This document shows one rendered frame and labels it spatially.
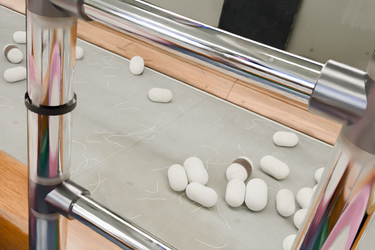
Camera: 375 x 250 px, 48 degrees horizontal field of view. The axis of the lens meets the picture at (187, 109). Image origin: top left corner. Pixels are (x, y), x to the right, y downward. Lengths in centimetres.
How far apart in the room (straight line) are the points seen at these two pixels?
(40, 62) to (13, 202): 18
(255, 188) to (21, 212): 21
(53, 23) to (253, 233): 28
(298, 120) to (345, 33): 197
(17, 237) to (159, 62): 38
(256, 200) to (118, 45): 39
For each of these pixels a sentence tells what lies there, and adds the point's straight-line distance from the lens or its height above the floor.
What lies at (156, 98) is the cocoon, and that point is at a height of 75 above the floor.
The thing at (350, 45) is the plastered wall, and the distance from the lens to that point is 255.
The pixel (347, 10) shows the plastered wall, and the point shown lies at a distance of 251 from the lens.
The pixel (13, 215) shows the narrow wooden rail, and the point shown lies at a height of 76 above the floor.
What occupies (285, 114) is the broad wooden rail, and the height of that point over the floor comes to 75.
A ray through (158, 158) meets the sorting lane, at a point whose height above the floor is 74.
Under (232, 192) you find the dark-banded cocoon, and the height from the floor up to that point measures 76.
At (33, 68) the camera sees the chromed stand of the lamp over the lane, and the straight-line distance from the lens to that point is 22.
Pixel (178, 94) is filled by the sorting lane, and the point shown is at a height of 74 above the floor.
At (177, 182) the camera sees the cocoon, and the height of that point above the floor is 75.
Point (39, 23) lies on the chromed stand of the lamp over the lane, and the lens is 20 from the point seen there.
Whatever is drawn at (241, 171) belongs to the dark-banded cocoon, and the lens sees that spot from 44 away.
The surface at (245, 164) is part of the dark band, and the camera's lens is 45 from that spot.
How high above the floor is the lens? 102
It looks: 29 degrees down
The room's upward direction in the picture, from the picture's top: 11 degrees clockwise
